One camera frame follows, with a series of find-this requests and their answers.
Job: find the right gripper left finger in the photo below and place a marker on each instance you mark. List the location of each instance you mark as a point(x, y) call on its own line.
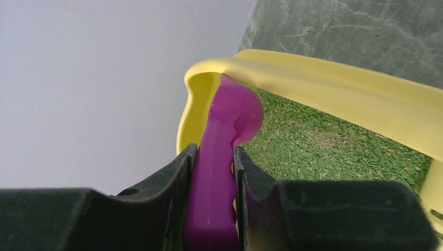
point(146, 216)

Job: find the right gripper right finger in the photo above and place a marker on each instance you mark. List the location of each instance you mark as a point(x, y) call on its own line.
point(326, 215)

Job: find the magenta plastic scoop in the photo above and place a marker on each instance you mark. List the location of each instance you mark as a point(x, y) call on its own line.
point(235, 116)

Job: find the yellow green litter box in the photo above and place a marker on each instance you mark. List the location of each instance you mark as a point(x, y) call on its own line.
point(404, 111)

